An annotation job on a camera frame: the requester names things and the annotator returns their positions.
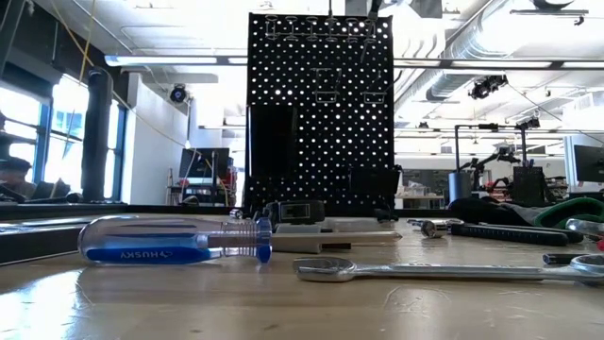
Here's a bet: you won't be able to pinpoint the clear blue handled screwdriver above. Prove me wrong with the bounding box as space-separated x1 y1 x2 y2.
76 213 403 266

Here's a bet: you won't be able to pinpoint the black work glove green cuff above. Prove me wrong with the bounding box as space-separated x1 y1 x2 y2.
446 195 604 229

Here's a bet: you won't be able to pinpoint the black wire stripper pliers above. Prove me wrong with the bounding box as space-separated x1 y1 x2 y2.
448 221 585 248

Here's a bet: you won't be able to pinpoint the black metal pegboard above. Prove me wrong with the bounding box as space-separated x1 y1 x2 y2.
244 12 395 217

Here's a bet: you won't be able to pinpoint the tall black pegboard bin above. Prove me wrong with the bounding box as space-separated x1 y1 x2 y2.
248 104 300 179

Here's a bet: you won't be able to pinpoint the short black pegboard bin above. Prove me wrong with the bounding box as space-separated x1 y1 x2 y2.
347 164 402 212

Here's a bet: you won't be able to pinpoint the black computer monitor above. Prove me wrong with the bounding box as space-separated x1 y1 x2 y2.
177 146 231 180
572 144 604 184

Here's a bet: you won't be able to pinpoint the chrome socket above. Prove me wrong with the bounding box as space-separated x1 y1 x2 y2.
418 219 450 239
563 217 604 238

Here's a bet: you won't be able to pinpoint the grey cylinder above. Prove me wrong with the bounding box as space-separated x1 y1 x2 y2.
446 171 473 205

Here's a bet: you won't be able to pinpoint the background black robot rig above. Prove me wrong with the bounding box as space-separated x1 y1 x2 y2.
453 116 543 205

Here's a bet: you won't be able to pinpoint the long ceiling light bar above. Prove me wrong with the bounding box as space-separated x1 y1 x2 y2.
394 57 604 71
103 54 250 67

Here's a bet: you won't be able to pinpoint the black building pillar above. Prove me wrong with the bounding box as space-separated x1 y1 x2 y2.
80 67 115 203

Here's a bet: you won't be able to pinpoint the black mesh box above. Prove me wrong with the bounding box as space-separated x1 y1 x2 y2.
511 164 547 208

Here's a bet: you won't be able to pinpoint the person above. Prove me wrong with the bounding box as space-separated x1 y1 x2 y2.
0 157 38 200

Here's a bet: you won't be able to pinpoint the metal wire pegboard hook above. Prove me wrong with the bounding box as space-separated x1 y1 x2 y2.
361 70 402 106
312 67 342 104

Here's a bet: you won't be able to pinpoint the wire ring tool rack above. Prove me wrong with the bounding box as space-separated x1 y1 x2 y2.
262 13 379 44

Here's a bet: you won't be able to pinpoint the round black ceiling camera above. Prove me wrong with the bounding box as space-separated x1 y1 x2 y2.
168 83 189 105

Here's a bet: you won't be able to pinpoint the black aluminium table frame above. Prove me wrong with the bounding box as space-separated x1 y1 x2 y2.
0 201 454 222

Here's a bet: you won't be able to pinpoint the silver ventilation duct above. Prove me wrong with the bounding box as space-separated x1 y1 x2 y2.
394 0 529 103

